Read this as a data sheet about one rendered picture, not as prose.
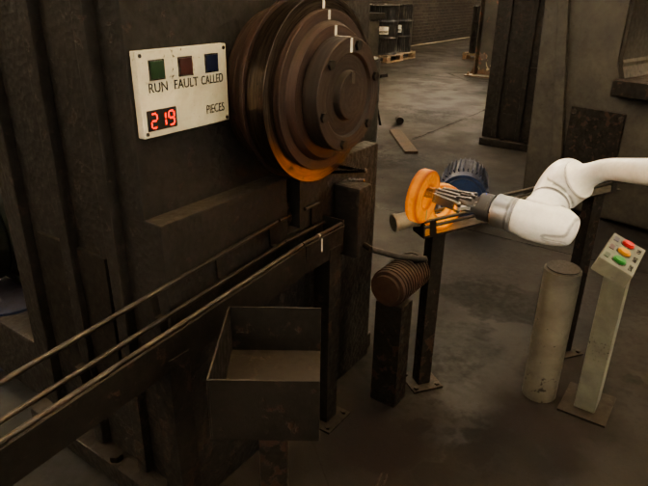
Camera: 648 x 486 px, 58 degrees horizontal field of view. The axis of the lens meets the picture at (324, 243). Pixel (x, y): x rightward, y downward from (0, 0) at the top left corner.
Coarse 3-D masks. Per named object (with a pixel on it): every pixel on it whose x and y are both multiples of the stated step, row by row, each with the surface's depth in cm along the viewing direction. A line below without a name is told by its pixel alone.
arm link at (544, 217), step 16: (544, 192) 149; (528, 208) 146; (544, 208) 144; (560, 208) 144; (512, 224) 148; (528, 224) 145; (544, 224) 143; (560, 224) 142; (576, 224) 142; (544, 240) 145; (560, 240) 143
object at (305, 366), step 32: (224, 320) 123; (256, 320) 130; (288, 320) 130; (320, 320) 130; (224, 352) 122; (256, 352) 132; (288, 352) 132; (224, 384) 105; (256, 384) 105; (288, 384) 105; (224, 416) 108; (256, 416) 108; (288, 416) 108; (288, 480) 138
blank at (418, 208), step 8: (416, 176) 161; (424, 176) 160; (432, 176) 163; (416, 184) 159; (424, 184) 161; (432, 184) 165; (408, 192) 160; (416, 192) 159; (424, 192) 162; (408, 200) 160; (416, 200) 159; (424, 200) 169; (408, 208) 161; (416, 208) 160; (424, 208) 166; (432, 208) 170; (408, 216) 164; (416, 216) 162; (424, 216) 167
